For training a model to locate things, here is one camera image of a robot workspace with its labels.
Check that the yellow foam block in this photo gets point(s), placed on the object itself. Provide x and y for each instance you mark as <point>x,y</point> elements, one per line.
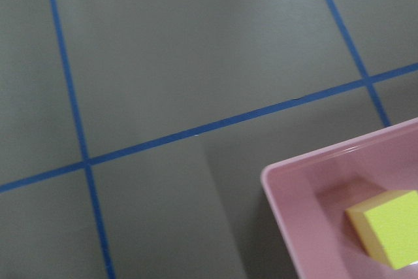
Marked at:
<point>386,225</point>

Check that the pink plastic bin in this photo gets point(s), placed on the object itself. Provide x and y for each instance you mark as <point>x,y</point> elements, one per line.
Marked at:
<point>308,195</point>

